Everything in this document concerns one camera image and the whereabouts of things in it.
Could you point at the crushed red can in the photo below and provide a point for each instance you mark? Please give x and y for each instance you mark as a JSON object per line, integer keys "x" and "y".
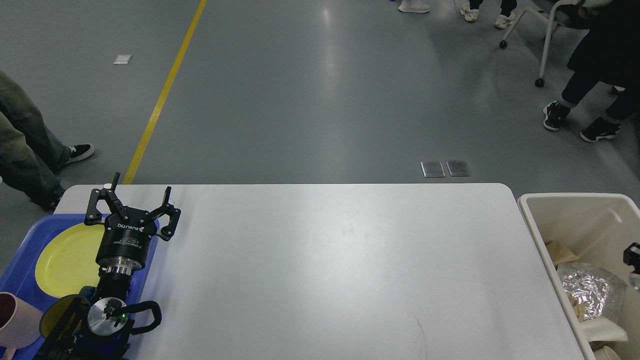
{"x": 634, "y": 280}

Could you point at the dark blue HOME mug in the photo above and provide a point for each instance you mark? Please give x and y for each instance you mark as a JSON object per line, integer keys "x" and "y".
{"x": 66, "y": 319}

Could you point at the beige plastic bin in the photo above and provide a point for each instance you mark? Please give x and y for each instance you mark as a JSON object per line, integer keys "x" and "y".
{"x": 596, "y": 227}

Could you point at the white paper cup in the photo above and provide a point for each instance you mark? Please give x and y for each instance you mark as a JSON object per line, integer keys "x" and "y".
{"x": 602, "y": 329}
{"x": 606, "y": 353}

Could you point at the left floor socket plate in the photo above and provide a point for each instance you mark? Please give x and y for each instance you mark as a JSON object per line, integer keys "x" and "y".
{"x": 432, "y": 169}

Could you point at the person in green jeans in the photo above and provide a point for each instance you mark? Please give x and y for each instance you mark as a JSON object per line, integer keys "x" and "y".
{"x": 30, "y": 154}

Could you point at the white office chair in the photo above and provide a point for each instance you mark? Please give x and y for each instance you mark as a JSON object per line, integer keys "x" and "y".
{"x": 556, "y": 14}

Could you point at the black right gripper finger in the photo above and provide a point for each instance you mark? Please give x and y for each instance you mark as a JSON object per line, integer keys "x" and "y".
{"x": 631, "y": 255}

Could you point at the person in white sneakers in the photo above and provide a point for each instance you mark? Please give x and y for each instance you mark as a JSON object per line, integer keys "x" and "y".
{"x": 414, "y": 6}

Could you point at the right floor socket plate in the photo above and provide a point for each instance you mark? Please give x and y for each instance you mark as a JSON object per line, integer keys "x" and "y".
{"x": 458, "y": 168}

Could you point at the pink mug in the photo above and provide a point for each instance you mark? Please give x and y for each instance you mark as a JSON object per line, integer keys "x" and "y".
{"x": 19, "y": 324}

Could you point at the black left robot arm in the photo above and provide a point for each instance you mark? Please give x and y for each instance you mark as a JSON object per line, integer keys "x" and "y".
{"x": 97, "y": 323}

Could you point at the foil tray with paper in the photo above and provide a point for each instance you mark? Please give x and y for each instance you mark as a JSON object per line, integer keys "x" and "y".
{"x": 593, "y": 291}

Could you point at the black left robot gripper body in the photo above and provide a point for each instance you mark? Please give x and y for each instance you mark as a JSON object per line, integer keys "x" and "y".
{"x": 125, "y": 243}

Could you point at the white paper on floor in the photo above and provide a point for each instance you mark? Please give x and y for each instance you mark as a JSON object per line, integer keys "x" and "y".
{"x": 122, "y": 59}

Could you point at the yellow plastic plate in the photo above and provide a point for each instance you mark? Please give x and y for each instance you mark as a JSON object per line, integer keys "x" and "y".
{"x": 68, "y": 261}

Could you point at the floor socket plate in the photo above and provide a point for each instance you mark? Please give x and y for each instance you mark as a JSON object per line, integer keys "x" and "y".
{"x": 458, "y": 168}
{"x": 432, "y": 169}

